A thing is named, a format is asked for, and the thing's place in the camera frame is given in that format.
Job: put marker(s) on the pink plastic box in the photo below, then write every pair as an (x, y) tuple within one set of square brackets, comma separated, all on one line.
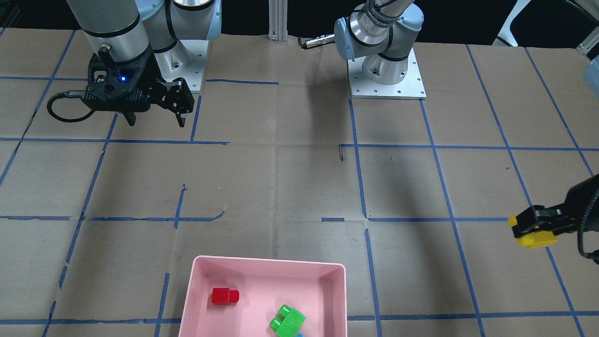
[(316, 289)]

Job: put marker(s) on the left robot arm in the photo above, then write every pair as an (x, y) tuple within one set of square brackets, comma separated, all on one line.
[(377, 41)]

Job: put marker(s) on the yellow toy block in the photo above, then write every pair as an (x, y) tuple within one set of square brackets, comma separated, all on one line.
[(537, 240)]

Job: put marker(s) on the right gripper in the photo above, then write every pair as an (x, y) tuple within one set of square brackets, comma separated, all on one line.
[(152, 80)]

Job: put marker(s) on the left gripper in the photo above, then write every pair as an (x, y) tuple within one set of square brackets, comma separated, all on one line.
[(581, 199)]

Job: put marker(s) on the red toy block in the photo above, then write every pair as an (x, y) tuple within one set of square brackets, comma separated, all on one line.
[(224, 296)]

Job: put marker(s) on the aluminium frame post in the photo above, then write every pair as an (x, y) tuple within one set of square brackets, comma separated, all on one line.
[(277, 21)]

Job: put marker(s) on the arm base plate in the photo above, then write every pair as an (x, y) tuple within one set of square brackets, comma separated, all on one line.
[(187, 59), (372, 77)]

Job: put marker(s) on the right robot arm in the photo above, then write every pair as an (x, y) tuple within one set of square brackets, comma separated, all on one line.
[(130, 26)]

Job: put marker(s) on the green toy block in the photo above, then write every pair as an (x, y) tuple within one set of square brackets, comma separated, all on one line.
[(288, 321)]

